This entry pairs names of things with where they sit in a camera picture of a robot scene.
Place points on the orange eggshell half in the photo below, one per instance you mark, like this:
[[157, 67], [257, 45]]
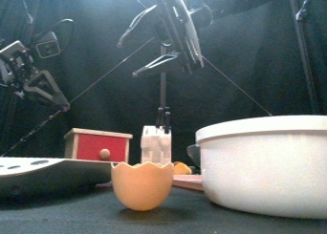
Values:
[[141, 190]]

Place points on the wooden box with red drawer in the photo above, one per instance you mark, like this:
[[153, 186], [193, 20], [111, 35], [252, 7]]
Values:
[[89, 145]]

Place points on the white egg tray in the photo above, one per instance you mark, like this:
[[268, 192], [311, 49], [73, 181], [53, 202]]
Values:
[[51, 177]]

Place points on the white pot lid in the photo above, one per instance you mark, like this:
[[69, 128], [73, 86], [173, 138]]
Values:
[[259, 126]]

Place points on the small yellow toy piece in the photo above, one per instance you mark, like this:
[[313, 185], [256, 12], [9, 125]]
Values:
[[181, 169]]

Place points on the wooden cutting board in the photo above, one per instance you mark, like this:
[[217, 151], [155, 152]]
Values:
[[189, 182]]

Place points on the white toy cooking pot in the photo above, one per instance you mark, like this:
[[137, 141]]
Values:
[[263, 174]]

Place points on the black vertical frame pole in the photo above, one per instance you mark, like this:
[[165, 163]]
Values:
[[163, 85]]

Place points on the black frame post with clamp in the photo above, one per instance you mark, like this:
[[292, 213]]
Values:
[[303, 53]]

